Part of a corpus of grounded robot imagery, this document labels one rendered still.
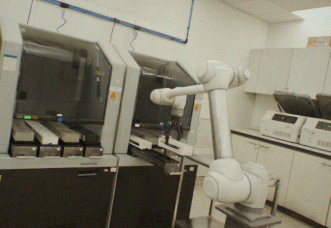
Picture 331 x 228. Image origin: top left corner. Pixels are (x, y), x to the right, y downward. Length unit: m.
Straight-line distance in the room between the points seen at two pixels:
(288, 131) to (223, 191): 2.74
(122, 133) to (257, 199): 1.16
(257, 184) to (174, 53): 2.63
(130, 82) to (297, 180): 2.59
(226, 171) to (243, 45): 3.58
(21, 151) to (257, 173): 1.39
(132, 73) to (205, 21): 2.21
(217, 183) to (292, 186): 2.73
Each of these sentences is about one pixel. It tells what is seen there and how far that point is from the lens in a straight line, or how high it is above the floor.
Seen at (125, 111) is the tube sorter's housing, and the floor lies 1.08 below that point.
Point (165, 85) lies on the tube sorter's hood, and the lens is 2.47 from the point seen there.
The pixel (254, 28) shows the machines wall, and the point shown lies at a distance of 5.10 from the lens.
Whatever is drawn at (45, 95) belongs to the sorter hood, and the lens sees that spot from 2.06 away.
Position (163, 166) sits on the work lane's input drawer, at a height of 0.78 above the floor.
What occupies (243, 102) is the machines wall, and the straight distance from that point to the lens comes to 5.00.
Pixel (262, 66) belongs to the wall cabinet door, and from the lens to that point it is 4.83.
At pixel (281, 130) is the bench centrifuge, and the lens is 4.18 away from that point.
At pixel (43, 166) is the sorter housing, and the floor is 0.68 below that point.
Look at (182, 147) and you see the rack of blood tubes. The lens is 2.05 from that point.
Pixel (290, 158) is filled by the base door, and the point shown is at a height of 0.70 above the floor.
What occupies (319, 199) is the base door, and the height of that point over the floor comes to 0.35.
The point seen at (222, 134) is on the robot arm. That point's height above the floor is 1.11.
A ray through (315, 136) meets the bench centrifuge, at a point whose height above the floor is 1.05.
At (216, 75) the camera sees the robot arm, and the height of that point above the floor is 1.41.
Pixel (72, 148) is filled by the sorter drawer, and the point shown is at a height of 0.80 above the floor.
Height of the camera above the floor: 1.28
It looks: 3 degrees down
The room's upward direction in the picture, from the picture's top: 9 degrees clockwise
